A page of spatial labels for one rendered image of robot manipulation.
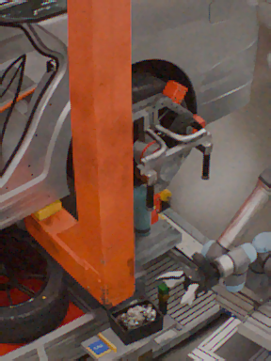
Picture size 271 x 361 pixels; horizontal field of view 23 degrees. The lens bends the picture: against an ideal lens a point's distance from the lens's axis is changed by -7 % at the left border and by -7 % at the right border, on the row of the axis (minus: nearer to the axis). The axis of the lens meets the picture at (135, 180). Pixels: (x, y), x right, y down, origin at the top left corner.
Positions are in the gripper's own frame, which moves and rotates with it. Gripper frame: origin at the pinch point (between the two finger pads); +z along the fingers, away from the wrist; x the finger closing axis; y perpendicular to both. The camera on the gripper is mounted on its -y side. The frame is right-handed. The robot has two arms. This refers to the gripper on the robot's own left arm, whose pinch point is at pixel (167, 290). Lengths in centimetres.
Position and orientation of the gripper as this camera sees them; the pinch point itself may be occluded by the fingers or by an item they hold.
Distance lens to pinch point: 222.2
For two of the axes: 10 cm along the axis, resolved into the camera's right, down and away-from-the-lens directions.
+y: 0.8, 8.3, 5.4
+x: -5.2, -4.3, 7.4
